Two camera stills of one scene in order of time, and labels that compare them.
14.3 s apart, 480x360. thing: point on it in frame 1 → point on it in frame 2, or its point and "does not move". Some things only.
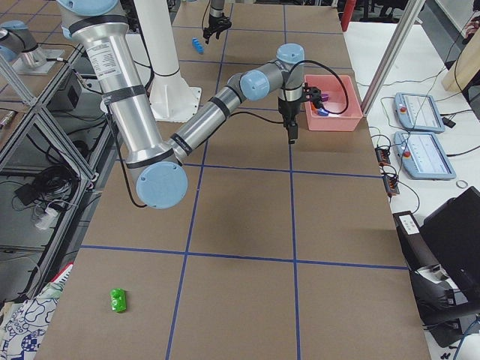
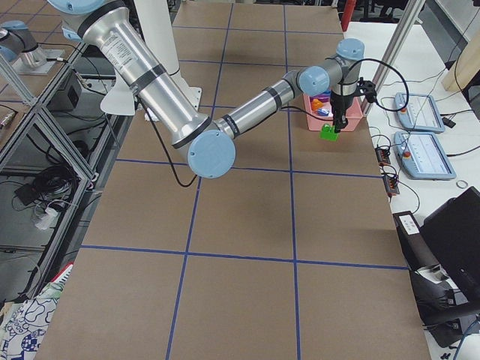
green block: x=118 y=299 → x=328 y=133
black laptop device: x=442 y=251 does not move
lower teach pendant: x=422 y=156 does not move
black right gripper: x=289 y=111 → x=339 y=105
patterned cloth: x=25 y=324 does not move
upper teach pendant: x=418 y=112 does not move
